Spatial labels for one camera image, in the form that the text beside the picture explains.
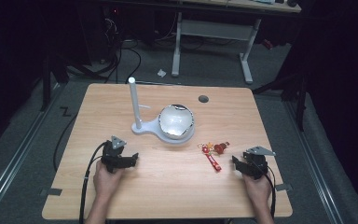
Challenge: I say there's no grey tape piece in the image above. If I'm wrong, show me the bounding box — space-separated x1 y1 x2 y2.
39 188 63 198
274 183 294 192

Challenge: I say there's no small red floor object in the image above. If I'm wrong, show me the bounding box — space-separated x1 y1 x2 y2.
261 38 275 51

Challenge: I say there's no red keychain with charms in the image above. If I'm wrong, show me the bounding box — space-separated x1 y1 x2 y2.
198 141 231 173

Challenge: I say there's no thin black floor cable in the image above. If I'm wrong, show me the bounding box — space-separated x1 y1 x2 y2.
52 112 79 173

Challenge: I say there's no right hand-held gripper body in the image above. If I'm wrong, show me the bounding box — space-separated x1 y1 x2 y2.
241 146 277 180

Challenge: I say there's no shiny metal bowl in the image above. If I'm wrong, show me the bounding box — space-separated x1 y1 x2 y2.
158 104 196 140

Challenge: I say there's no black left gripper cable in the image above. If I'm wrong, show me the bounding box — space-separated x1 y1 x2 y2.
78 140 110 224

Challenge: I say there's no white stand with pole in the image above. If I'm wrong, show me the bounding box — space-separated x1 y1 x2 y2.
127 77 196 145

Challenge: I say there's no bundle of black floor cables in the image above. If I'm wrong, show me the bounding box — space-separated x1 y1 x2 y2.
68 12 181 84

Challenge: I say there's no black metal stand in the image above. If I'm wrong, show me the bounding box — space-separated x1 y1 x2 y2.
39 54 71 112
251 73 310 133

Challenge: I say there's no metal floor rail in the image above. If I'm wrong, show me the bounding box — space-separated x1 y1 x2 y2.
282 100 347 224
0 83 63 224

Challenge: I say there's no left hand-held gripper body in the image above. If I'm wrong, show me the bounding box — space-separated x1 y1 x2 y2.
100 135 132 174

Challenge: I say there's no white-framed wooden desk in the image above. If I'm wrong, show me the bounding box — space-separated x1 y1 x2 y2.
171 0 302 86

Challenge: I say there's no person's left hand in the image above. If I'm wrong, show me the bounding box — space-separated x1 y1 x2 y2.
92 160 126 200

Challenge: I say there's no person's right hand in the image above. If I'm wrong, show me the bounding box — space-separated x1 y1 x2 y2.
241 173 273 207

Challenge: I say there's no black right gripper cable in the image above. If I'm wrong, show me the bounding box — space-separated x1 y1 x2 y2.
251 160 278 219

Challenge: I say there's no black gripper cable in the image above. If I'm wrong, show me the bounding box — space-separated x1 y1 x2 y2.
78 140 110 224
251 160 278 219

